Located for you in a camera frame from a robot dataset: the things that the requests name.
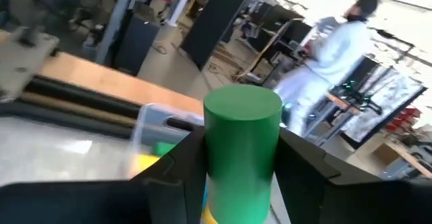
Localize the patterned white cloth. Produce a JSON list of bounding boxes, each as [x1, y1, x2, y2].
[[339, 65, 428, 143]]

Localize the black square pillar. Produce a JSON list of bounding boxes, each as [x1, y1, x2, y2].
[[180, 0, 258, 71]]

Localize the wooden workbench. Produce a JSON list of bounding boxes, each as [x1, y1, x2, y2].
[[303, 92, 364, 140], [384, 139, 432, 179]]

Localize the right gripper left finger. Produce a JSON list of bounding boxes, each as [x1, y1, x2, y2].
[[0, 126, 207, 224]]

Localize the person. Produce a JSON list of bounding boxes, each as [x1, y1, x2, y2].
[[273, 0, 379, 138]]

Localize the black floor cabinet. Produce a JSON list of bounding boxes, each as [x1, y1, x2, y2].
[[112, 13, 162, 77]]

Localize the clear plastic bin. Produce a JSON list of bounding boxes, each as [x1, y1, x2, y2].
[[127, 103, 206, 179]]

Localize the white table leg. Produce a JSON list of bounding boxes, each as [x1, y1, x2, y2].
[[95, 0, 132, 65]]

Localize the white post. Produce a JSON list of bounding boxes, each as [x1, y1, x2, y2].
[[167, 0, 197, 27]]

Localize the red storage bins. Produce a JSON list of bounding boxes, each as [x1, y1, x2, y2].
[[384, 107, 423, 133]]

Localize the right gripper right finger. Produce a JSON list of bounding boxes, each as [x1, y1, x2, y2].
[[275, 128, 432, 224]]

